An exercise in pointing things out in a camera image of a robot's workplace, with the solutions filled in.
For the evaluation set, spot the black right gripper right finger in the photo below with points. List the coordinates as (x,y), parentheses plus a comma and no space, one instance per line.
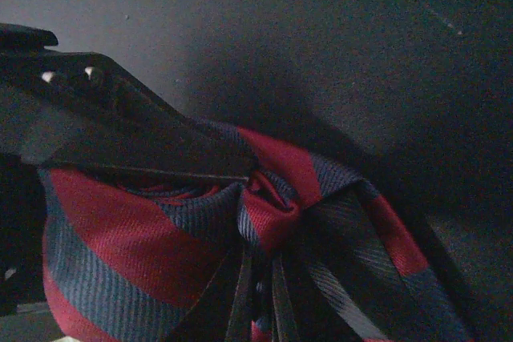
(302,312)

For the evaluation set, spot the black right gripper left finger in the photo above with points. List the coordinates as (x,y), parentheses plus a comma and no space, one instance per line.
(224,310)

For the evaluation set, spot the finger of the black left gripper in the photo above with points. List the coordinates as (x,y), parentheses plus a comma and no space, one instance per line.
(83,110)

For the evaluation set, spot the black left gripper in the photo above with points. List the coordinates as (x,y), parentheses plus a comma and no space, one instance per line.
(23,214)

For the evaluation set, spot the red navy striped tie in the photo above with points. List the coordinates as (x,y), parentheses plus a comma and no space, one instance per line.
(127,260)

